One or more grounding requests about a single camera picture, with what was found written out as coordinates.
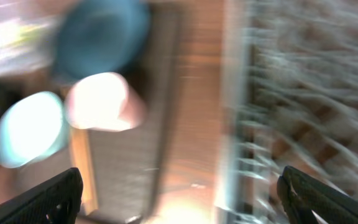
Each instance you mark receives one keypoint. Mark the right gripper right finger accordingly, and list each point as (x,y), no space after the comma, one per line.
(303,197)

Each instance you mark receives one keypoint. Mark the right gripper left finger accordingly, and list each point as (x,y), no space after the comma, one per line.
(57,200)

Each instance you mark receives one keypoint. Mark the upper wooden chopstick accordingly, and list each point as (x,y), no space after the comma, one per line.
(81,158)

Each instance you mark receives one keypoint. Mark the yellow green snack wrapper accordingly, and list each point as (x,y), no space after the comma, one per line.
(27,34)

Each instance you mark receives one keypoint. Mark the clear plastic bin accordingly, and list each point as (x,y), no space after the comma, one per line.
(29,58)

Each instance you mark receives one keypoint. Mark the grey dishwasher rack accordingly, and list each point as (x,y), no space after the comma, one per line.
(290,98)

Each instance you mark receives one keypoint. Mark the brown serving tray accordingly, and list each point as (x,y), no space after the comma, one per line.
(126,166)

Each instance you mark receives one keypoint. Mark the light blue bowl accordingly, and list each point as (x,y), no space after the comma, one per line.
(32,130)

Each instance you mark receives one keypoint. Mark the dark blue plate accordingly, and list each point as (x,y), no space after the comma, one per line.
(100,36)

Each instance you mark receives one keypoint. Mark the pink plastic cup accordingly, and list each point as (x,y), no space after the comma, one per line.
(104,102)

